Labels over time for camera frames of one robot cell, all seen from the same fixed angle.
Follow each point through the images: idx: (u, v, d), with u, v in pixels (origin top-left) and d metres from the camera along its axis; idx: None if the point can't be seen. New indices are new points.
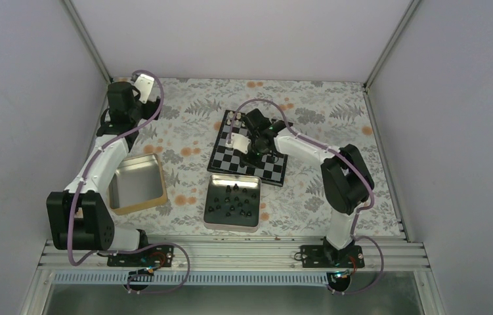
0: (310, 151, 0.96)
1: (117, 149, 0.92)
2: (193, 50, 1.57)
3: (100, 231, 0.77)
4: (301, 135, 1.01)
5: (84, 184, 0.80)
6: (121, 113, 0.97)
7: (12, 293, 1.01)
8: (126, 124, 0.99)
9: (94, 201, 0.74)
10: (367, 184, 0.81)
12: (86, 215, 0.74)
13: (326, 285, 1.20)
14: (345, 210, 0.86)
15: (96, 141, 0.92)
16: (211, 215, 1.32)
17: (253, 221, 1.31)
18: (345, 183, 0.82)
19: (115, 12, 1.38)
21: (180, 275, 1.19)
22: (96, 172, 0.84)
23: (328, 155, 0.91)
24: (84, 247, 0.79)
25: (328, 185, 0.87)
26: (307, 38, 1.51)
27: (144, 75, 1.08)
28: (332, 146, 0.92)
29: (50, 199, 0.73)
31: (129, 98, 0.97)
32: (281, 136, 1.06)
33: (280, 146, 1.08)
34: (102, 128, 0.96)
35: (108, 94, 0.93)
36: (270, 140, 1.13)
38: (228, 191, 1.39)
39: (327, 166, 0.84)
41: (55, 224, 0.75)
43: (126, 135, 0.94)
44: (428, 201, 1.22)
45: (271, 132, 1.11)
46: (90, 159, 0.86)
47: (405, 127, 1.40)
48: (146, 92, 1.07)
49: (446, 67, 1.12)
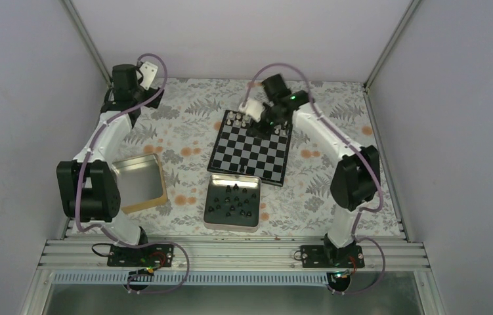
0: (329, 142, 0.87)
1: (121, 125, 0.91)
2: (192, 50, 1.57)
3: (108, 199, 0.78)
4: (323, 118, 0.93)
5: (91, 154, 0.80)
6: (125, 92, 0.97)
7: (12, 292, 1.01)
8: (129, 102, 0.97)
9: (101, 170, 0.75)
10: (377, 183, 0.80)
12: (94, 183, 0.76)
13: (326, 285, 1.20)
14: (347, 205, 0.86)
15: (101, 116, 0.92)
16: (211, 215, 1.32)
17: (252, 222, 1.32)
18: (355, 182, 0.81)
19: (115, 12, 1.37)
21: (180, 275, 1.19)
22: (103, 144, 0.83)
23: (346, 152, 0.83)
24: (92, 215, 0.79)
25: (337, 180, 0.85)
26: (306, 39, 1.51)
27: (149, 63, 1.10)
28: (354, 142, 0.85)
29: (60, 168, 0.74)
31: (134, 79, 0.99)
32: (301, 111, 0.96)
33: (299, 121, 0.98)
34: (106, 105, 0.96)
35: (113, 73, 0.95)
36: (288, 107, 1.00)
38: (228, 190, 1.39)
39: (342, 163, 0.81)
41: (64, 192, 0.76)
43: (130, 111, 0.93)
44: (428, 201, 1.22)
45: (292, 103, 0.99)
46: (97, 131, 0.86)
47: (406, 126, 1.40)
48: (148, 77, 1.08)
49: (446, 66, 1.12)
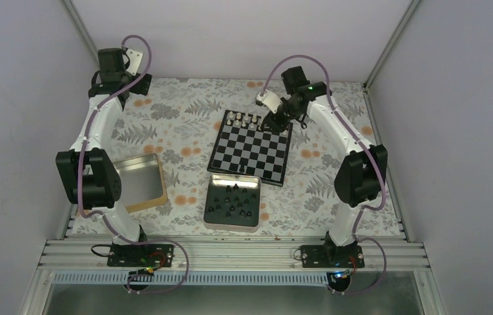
0: (341, 136, 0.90)
1: (112, 108, 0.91)
2: (193, 51, 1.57)
3: (111, 184, 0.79)
4: (338, 111, 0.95)
5: (88, 142, 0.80)
6: (111, 74, 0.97)
7: (13, 292, 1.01)
8: (117, 83, 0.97)
9: (101, 157, 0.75)
10: (382, 182, 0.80)
12: (95, 170, 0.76)
13: (326, 285, 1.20)
14: (349, 201, 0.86)
15: (90, 102, 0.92)
16: (211, 215, 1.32)
17: (253, 221, 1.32)
18: (360, 178, 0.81)
19: (115, 12, 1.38)
21: (180, 275, 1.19)
22: (98, 131, 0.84)
23: (356, 147, 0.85)
24: (96, 201, 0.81)
25: (341, 174, 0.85)
26: (307, 39, 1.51)
27: (132, 49, 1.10)
28: (364, 139, 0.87)
29: (58, 158, 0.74)
31: (121, 62, 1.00)
32: (318, 102, 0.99)
33: (314, 112, 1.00)
34: (94, 88, 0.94)
35: (99, 55, 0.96)
36: (304, 98, 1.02)
38: (228, 190, 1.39)
39: (349, 158, 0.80)
41: (65, 182, 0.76)
43: (119, 94, 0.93)
44: (428, 201, 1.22)
45: (309, 93, 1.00)
46: (88, 118, 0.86)
47: (406, 126, 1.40)
48: (134, 62, 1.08)
49: (446, 66, 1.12)
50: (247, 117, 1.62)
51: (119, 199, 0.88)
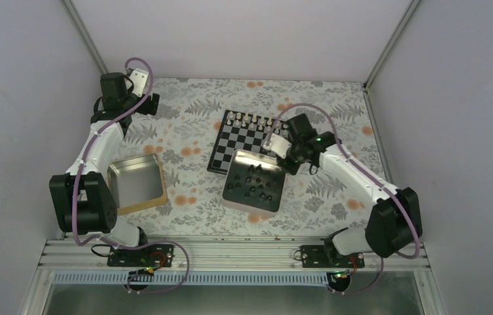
0: (362, 184, 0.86)
1: (112, 134, 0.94)
2: (191, 50, 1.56)
3: (105, 210, 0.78)
4: (353, 159, 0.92)
5: (84, 166, 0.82)
6: (113, 100, 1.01)
7: (13, 292, 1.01)
8: (119, 109, 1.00)
9: (96, 181, 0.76)
10: (414, 231, 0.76)
12: (90, 195, 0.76)
13: (326, 285, 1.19)
14: (383, 252, 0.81)
15: (92, 126, 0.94)
16: (229, 191, 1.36)
17: (274, 206, 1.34)
18: (392, 228, 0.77)
19: (114, 12, 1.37)
21: (180, 275, 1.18)
22: (95, 155, 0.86)
23: (382, 194, 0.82)
24: (89, 229, 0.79)
25: (373, 224, 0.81)
26: (306, 40, 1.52)
27: (138, 70, 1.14)
28: (388, 184, 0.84)
29: (52, 182, 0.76)
31: (122, 86, 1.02)
32: (329, 153, 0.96)
33: (326, 163, 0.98)
34: (96, 115, 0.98)
35: (103, 81, 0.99)
36: (314, 151, 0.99)
38: (250, 170, 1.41)
39: (379, 208, 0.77)
41: (60, 207, 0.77)
43: (119, 120, 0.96)
44: (427, 201, 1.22)
45: (320, 147, 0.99)
46: (88, 142, 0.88)
47: (406, 127, 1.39)
48: (139, 84, 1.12)
49: (446, 67, 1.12)
50: (247, 117, 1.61)
51: (114, 226, 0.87)
